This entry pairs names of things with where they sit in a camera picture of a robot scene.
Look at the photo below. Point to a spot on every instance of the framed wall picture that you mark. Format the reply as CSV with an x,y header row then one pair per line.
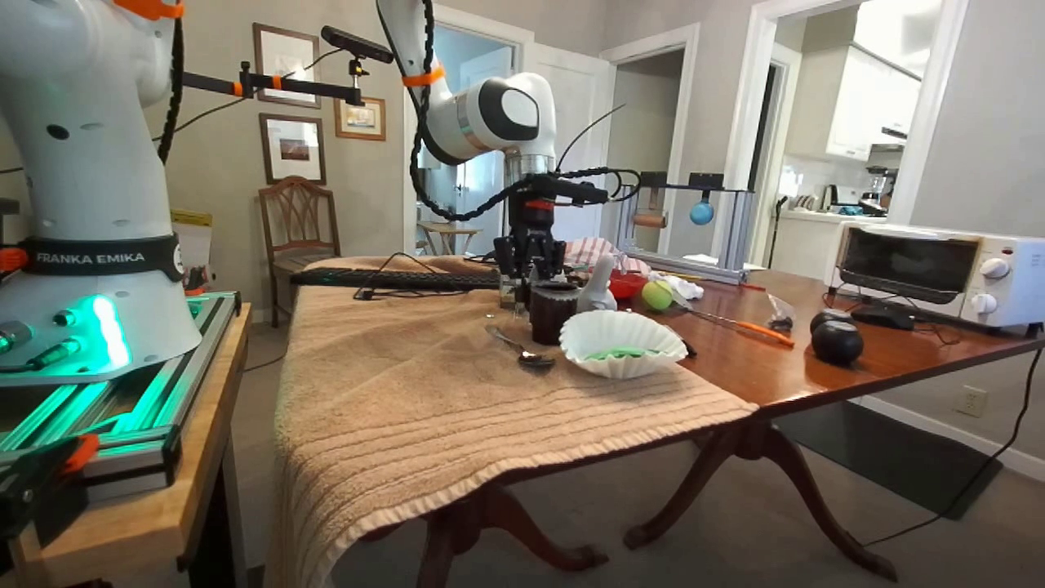
x,y
291,147

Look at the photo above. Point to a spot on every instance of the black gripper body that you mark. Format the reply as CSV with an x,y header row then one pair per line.
x,y
531,250

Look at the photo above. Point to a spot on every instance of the beige towel table cover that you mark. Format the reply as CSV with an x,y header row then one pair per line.
x,y
410,408

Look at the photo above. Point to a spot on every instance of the yellow green tennis ball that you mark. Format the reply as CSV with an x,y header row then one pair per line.
x,y
659,296

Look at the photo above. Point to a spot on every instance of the dark wooden chair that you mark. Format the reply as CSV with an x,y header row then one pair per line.
x,y
299,224

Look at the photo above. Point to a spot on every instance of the wooden dining table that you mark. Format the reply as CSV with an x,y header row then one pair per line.
x,y
790,380

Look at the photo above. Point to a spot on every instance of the black mug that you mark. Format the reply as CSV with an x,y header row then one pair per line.
x,y
551,303

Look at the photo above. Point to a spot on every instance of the black round ball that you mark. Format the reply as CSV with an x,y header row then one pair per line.
x,y
829,321
838,348

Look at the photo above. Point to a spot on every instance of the crumpled white paper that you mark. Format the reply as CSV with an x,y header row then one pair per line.
x,y
679,289

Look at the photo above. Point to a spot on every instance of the silver metal spoon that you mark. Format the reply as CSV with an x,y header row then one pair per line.
x,y
528,358

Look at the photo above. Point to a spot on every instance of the orange handled screwdriver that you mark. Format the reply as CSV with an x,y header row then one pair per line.
x,y
746,327

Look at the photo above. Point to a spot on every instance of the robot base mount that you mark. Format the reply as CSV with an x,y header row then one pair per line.
x,y
101,285

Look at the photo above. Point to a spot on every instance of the red striped cloth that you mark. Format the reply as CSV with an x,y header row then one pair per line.
x,y
586,253

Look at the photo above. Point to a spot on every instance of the black computer keyboard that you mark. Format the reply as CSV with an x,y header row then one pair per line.
x,y
395,279

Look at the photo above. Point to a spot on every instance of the red plastic bowl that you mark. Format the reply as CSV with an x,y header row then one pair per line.
x,y
626,285

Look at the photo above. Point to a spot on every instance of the blue light bulb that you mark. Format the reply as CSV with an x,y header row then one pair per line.
x,y
703,212

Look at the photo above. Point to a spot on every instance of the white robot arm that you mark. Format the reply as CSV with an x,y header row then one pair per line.
x,y
509,114

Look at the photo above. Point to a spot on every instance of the white toaster oven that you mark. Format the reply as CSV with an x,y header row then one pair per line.
x,y
967,274

